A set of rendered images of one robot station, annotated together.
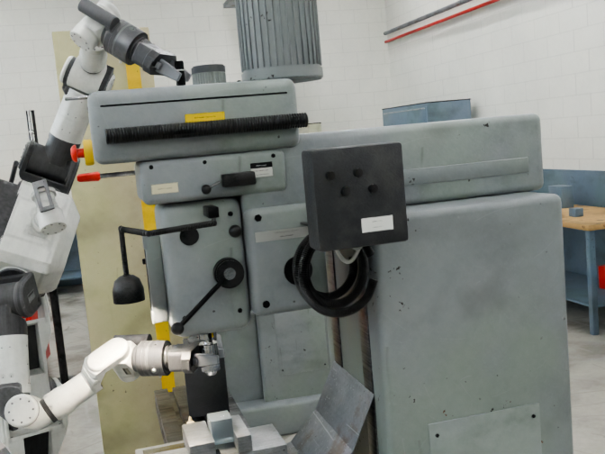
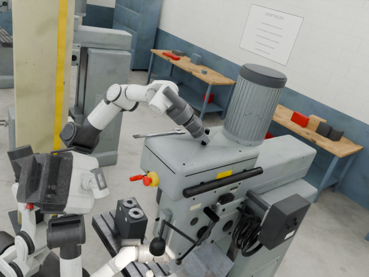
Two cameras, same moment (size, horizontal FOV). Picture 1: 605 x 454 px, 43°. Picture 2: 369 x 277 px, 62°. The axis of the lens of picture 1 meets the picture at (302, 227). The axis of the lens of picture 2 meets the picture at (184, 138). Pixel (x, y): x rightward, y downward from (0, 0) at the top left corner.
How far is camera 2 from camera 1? 145 cm
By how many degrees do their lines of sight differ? 34
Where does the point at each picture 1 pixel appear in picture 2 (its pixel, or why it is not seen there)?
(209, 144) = not seen: hidden behind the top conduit
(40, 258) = (88, 206)
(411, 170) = (276, 178)
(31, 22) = not seen: outside the picture
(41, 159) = (82, 138)
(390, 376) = (249, 264)
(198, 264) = (193, 231)
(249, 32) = (246, 120)
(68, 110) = (107, 114)
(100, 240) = (29, 99)
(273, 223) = (227, 210)
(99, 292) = (26, 125)
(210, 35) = not seen: outside the picture
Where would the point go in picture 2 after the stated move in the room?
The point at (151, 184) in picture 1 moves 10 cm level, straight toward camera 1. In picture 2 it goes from (191, 206) to (205, 222)
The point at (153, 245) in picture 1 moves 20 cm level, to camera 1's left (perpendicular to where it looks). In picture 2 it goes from (168, 218) to (124, 223)
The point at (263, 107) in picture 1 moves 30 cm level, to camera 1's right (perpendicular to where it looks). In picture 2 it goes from (246, 165) to (296, 162)
